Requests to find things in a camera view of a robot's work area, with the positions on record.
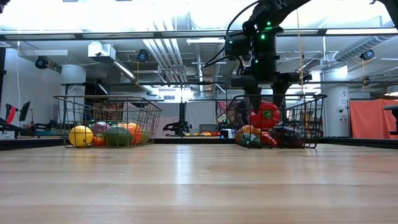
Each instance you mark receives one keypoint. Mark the background black robot arm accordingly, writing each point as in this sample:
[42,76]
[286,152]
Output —
[182,115]

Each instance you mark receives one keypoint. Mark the white ceiling air unit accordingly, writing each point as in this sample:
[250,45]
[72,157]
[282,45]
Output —
[101,49]

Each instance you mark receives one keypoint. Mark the orange tomato green stem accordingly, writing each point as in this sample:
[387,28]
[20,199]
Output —
[136,132]

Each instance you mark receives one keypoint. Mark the small red-orange fruit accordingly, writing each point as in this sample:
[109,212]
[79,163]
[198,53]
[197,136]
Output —
[99,141]

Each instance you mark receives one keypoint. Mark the white round column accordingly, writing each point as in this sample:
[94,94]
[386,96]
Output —
[337,93]
[73,77]

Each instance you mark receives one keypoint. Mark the green cucumber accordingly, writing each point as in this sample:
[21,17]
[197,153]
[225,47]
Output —
[250,140]

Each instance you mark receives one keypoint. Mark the purple eggplant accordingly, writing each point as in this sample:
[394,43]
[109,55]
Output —
[287,138]

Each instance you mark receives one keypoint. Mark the red bell pepper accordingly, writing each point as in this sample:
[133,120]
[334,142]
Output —
[264,116]

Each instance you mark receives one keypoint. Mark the dark red apple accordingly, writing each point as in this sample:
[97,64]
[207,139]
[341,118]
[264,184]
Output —
[99,127]

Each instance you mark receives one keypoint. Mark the silver spiral air duct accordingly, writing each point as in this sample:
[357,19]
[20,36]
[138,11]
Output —
[360,46]

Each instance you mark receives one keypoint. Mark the grey ceiling air duct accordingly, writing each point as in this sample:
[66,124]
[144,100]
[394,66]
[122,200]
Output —
[209,53]

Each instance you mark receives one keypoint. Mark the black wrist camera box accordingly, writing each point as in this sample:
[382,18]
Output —
[237,45]

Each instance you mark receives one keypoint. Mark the orange fabric partition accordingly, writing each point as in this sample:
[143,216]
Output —
[367,118]

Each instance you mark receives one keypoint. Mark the green lime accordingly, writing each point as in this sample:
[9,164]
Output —
[145,138]

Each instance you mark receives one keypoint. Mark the black overhead light beam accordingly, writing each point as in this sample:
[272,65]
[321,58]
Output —
[322,31]

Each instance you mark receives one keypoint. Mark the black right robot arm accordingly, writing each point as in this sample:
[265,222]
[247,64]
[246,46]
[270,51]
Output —
[289,6]

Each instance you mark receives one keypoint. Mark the black background monitor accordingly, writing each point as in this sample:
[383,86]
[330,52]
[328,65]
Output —
[25,110]

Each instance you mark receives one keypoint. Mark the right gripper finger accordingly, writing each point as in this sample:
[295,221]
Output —
[255,96]
[280,93]

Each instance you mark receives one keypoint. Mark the yellow lemon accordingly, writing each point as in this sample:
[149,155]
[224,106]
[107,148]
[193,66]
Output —
[81,136]

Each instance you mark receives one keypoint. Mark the green avocado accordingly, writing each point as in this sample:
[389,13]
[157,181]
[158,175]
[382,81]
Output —
[118,137]

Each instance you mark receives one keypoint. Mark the black ceiling spotlight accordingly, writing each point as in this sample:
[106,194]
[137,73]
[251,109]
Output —
[367,55]
[41,63]
[142,56]

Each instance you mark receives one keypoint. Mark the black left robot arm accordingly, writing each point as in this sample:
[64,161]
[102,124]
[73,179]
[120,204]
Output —
[3,3]

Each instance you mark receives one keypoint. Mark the orange potato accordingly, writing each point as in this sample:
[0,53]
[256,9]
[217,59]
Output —
[248,129]

